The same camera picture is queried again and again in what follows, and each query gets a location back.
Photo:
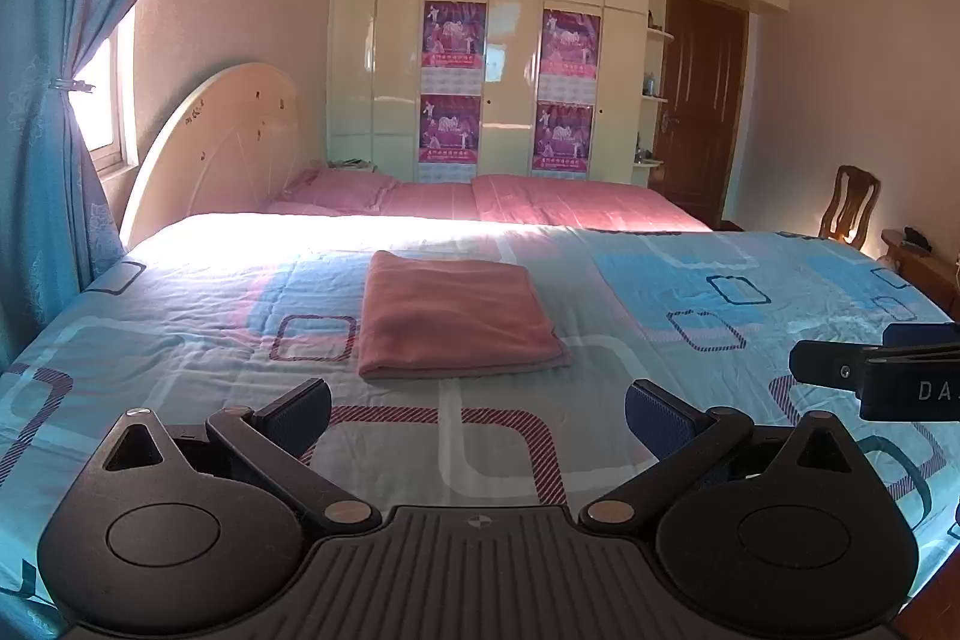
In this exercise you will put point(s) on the cream wooden headboard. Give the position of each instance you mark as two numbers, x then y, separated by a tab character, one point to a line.
217	145

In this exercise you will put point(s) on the purple wall poster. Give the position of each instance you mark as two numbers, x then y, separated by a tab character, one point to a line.
448	128
562	138
455	34
570	44

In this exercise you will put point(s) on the pink bed cover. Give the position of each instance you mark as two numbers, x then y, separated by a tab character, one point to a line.
570	203

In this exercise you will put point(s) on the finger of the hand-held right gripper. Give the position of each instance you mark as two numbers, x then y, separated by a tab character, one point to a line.
825	366
926	335

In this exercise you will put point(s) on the pink garment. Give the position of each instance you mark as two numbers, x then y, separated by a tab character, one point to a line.
457	317

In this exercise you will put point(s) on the wooden chair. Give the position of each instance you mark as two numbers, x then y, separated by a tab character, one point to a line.
847	205

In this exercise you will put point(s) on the blue floral curtain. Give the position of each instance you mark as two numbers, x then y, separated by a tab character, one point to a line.
45	85

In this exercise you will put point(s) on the window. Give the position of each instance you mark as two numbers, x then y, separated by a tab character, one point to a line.
112	85

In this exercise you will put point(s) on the wooden side table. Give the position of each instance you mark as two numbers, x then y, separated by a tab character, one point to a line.
926	265

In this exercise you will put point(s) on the brown wooden door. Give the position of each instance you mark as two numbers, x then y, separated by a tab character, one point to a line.
697	108

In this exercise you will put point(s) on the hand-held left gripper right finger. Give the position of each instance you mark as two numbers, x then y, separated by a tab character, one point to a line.
660	415

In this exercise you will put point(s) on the pink pillow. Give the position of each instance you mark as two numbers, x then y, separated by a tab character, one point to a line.
341	189

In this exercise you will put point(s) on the cream corner shelf unit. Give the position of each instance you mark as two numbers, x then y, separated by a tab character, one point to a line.
652	85

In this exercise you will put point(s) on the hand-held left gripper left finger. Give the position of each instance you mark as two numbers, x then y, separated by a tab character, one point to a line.
296	411

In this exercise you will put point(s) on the bed with patterned blue sheet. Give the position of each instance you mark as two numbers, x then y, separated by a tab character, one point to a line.
675	280

